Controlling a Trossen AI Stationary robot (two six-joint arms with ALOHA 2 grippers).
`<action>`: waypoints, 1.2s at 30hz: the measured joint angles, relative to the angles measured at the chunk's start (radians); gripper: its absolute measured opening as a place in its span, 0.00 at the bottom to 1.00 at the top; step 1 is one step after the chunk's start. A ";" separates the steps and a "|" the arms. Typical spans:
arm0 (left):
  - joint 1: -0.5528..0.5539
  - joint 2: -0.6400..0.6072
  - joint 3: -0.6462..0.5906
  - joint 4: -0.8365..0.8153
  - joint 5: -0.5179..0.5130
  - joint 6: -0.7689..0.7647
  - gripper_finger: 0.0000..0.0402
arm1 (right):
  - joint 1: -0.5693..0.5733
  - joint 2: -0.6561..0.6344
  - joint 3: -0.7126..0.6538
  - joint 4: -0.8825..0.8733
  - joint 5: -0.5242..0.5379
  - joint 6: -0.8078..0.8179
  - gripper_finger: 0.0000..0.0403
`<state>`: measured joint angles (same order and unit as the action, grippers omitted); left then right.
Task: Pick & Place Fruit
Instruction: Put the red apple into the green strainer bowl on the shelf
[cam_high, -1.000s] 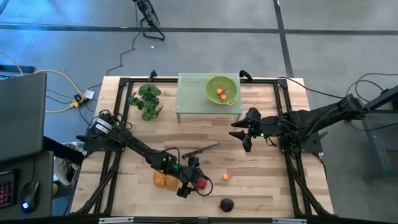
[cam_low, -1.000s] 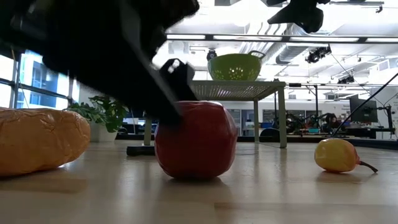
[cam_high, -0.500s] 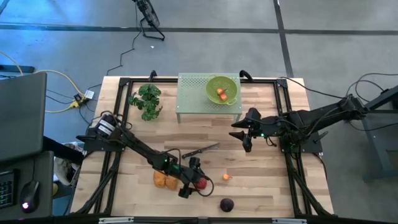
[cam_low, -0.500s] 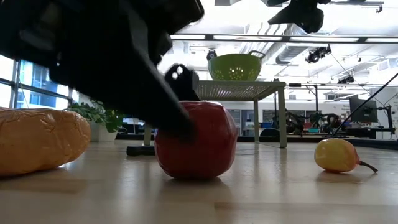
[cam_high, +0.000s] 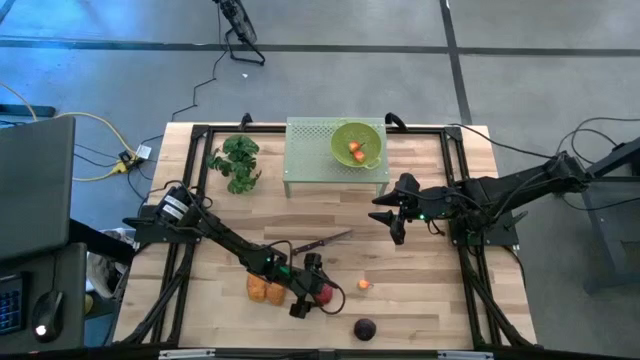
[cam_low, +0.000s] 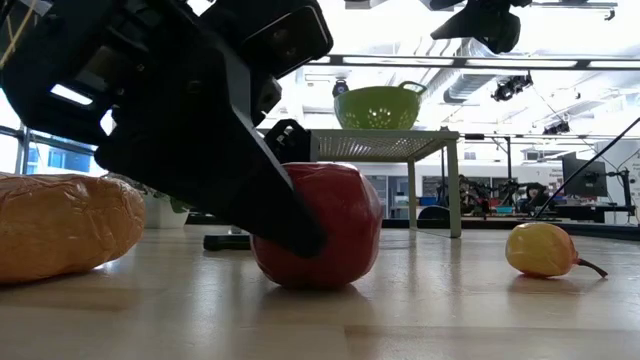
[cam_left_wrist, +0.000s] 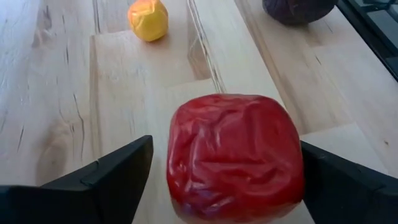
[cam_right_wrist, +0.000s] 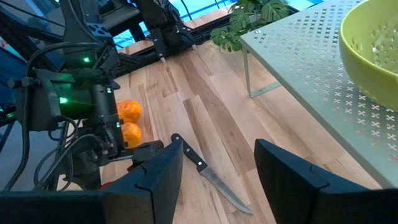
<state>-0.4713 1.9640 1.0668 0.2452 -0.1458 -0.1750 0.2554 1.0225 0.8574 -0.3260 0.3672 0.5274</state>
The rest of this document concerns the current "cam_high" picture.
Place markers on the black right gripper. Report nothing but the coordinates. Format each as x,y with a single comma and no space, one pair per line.
425,202

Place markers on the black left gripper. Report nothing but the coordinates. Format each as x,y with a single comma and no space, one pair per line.
302,285

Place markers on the red toy apple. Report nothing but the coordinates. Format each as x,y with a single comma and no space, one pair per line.
326,296

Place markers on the large orange toy fruit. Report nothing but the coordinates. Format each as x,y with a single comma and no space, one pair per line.
276,295
256,289

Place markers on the small yellow toy pear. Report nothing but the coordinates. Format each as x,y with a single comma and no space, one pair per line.
363,284

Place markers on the small orange-red toy fruit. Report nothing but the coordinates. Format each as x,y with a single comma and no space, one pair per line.
354,146
359,156

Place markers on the dark purple toy fruit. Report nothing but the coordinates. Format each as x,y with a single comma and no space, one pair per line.
365,329

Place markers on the green colander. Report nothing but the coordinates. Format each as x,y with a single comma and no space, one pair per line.
345,135

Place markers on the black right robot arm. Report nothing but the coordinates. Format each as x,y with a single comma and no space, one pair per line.
510,192

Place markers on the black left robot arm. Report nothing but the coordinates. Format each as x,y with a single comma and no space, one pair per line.
230,240

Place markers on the black curved clamp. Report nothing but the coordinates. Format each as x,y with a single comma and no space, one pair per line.
396,120
245,120

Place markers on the green perforated metal shelf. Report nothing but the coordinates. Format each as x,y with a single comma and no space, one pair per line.
310,160

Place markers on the potted green plant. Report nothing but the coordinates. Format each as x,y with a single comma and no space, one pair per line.
237,162

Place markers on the white plastic bag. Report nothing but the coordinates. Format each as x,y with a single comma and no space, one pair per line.
105,270

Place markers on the white power adaptor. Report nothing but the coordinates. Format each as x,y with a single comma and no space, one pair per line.
143,151

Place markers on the grey metal stand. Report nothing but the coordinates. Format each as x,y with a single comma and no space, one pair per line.
610,220

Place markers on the yellow-green ball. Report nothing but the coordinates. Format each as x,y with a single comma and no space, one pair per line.
89,304

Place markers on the power strip with yellow plug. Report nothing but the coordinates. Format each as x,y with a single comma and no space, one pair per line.
124,162

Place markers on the black floor fan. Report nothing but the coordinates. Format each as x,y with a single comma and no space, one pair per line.
240,22

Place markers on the dark grey side desk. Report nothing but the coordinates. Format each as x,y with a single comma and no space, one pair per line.
70,280

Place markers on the black computer mouse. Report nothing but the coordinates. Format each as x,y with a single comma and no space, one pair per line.
47,317

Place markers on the grey flat panel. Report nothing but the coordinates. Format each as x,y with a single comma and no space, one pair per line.
35,185

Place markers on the backlit keypad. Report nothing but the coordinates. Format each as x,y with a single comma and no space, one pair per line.
10,310

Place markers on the black flat bar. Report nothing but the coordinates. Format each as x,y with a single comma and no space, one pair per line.
25,110

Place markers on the black aluminium table frame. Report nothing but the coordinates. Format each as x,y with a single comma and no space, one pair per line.
425,131

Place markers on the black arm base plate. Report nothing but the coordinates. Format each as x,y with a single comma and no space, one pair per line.
500,236
145,232

